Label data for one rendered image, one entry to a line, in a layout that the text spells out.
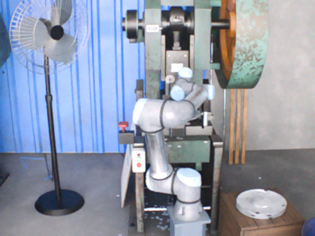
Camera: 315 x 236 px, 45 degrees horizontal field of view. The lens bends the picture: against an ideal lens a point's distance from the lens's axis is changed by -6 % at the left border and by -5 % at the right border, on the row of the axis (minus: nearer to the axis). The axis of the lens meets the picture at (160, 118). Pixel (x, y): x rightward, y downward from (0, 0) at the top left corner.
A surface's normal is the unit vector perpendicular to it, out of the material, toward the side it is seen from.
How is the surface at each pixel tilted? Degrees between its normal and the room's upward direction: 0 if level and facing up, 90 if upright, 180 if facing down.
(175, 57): 90
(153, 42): 90
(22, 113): 90
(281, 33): 90
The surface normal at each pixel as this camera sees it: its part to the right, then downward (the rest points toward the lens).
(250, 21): 0.04, 0.18
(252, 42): 0.04, 0.47
